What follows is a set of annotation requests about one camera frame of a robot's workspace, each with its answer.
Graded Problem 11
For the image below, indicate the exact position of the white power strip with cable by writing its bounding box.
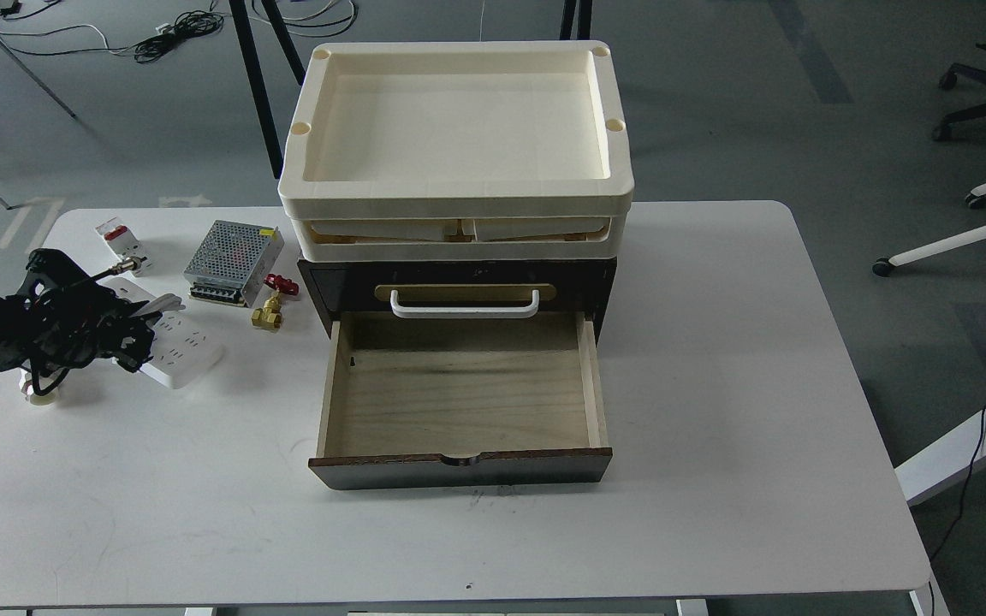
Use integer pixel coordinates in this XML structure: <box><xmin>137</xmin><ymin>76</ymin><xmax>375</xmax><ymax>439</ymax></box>
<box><xmin>140</xmin><ymin>309</ymin><xmax>224</xmax><ymax>389</ymax></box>

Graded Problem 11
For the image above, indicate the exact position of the open wooden drawer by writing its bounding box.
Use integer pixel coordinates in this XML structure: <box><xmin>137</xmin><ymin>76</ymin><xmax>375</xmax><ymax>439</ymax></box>
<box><xmin>308</xmin><ymin>312</ymin><xmax>613</xmax><ymax>490</ymax></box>

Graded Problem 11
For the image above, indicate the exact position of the black cable bundle on floor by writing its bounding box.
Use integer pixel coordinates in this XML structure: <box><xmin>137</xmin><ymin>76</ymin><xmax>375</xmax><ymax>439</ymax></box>
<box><xmin>132</xmin><ymin>10</ymin><xmax>225</xmax><ymax>65</ymax></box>

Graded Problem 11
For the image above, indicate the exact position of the cream plastic lower tray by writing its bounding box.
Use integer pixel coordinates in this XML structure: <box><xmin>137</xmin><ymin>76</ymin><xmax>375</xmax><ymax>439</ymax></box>
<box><xmin>291</xmin><ymin>215</ymin><xmax>627</xmax><ymax>263</ymax></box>

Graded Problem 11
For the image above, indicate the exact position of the brass valve red handle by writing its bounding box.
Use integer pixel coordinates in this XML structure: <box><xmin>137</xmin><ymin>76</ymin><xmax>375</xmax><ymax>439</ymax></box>
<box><xmin>251</xmin><ymin>273</ymin><xmax>299</xmax><ymax>331</ymax></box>

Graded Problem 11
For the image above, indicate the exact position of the cream plastic top tray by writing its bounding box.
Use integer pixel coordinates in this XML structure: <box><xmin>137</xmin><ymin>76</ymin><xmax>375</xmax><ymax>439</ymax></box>
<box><xmin>278</xmin><ymin>40</ymin><xmax>634</xmax><ymax>221</ymax></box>

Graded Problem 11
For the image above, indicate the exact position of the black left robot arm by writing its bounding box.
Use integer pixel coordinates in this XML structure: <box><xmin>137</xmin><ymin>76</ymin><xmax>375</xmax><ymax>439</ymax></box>
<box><xmin>0</xmin><ymin>248</ymin><xmax>184</xmax><ymax>395</ymax></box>

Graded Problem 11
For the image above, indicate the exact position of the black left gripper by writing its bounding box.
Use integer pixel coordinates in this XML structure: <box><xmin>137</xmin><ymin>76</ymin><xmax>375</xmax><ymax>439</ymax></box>
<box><xmin>0</xmin><ymin>248</ymin><xmax>187</xmax><ymax>376</ymax></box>

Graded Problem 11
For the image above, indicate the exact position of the metal mesh power supply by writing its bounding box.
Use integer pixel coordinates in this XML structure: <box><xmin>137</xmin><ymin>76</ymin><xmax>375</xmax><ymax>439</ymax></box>
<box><xmin>183</xmin><ymin>221</ymin><xmax>284</xmax><ymax>307</ymax></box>

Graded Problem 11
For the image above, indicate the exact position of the white drawer handle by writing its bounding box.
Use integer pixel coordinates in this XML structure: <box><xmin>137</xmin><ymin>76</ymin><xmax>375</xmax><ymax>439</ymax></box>
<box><xmin>389</xmin><ymin>289</ymin><xmax>541</xmax><ymax>319</ymax></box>

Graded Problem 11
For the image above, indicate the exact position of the white circuit breaker red switch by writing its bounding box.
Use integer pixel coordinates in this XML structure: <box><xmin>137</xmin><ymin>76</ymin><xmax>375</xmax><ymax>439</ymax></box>
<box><xmin>95</xmin><ymin>217</ymin><xmax>153</xmax><ymax>276</ymax></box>

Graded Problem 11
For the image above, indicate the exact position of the cream plastic tray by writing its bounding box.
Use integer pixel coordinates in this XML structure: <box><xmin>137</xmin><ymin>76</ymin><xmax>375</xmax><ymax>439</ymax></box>
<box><xmin>291</xmin><ymin>215</ymin><xmax>627</xmax><ymax>263</ymax></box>
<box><xmin>278</xmin><ymin>40</ymin><xmax>634</xmax><ymax>221</ymax></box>

